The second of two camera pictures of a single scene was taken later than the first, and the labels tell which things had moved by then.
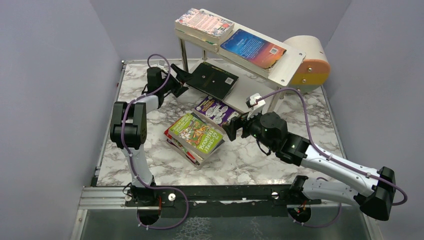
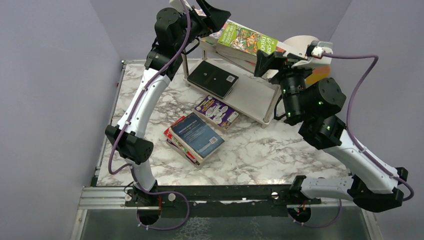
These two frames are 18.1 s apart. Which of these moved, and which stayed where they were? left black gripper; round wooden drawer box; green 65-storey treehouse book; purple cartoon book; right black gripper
Moved: left black gripper; right black gripper; green 65-storey treehouse book
Stayed: round wooden drawer box; purple cartoon book
